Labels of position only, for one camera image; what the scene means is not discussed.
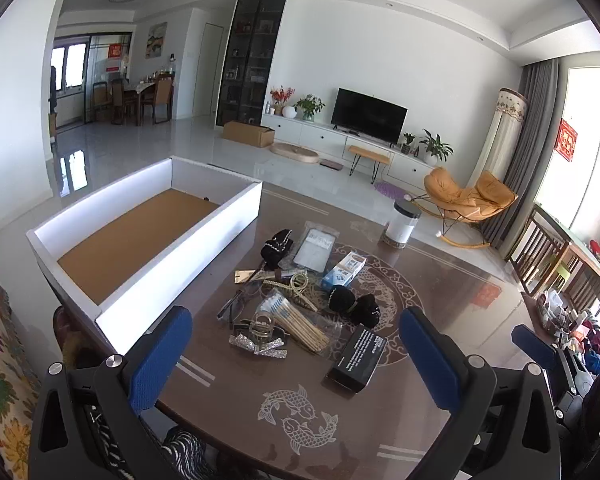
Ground dark wooden slatted chair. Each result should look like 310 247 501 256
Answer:
509 202 600 311

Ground clear jar with black lid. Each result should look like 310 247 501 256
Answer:
384 199 423 250

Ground wooden dining chair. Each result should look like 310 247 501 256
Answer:
152 80 175 125
110 80 127 125
91 81 112 122

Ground bagged phone case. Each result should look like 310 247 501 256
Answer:
292 221 337 273

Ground green potted plant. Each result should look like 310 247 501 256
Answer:
294 94 327 122

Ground red window decoration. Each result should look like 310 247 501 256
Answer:
556 119 579 162

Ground dining table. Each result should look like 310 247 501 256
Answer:
124 82 159 126

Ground orange topped bench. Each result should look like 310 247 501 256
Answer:
347 145 392 183

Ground red flower bouquet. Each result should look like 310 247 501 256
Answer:
270 85 296 116

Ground white cardboard box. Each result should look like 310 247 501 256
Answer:
26 156 264 356

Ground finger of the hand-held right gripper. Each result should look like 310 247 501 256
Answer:
511 324 562 375

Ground black beaded scrunchie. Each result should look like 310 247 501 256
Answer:
259 229 295 268

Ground eyeglasses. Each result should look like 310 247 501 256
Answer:
216 287 261 323

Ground clear hair clip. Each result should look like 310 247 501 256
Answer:
247 310 276 341

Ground silver glitter bow clip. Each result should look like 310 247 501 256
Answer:
229 332 285 357

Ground dark glass display cabinet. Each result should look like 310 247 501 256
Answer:
215 0 289 127

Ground grey curtain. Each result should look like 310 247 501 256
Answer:
480 57 573 261

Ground black velvet scrunchie pair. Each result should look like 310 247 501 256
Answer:
326 285 381 325

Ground pearl hair claw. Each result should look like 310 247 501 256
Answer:
262 269 321 311

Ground white television cabinet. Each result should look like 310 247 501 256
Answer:
260 111 443 186

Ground black box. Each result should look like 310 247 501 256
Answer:
326 324 386 392

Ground dark wooden armchair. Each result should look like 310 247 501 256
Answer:
52 305 98 371

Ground bag of cotton swabs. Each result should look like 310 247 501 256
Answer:
260 294 342 356

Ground white door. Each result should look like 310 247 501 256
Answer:
192 22 226 116

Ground brown patterned glass desktop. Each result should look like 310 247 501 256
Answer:
55 180 581 480

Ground framed wall painting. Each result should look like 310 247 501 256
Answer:
146 22 168 58

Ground flat screen television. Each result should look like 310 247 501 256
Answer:
331 87 409 145

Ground cloth-covered standing air conditioner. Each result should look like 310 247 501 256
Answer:
467 87 529 201

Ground beige oval scratching board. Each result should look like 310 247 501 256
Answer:
271 142 322 165

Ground large leafy potted plant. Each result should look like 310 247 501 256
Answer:
416 129 455 163

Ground blue white carton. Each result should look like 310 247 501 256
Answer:
321 251 367 291

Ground floral printed blanket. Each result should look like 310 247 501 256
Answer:
0 230 43 480

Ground brown card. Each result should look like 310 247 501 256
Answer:
234 266 281 286

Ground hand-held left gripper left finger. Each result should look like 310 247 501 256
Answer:
27 305 193 480

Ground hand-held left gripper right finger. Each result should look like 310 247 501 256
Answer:
399 306 566 480

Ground orange rocking chair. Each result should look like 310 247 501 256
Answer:
410 166 520 250

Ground black white patterned clothing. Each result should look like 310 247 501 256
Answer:
85 400 221 480

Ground brown cardboard box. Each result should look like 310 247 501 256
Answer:
222 121 276 148

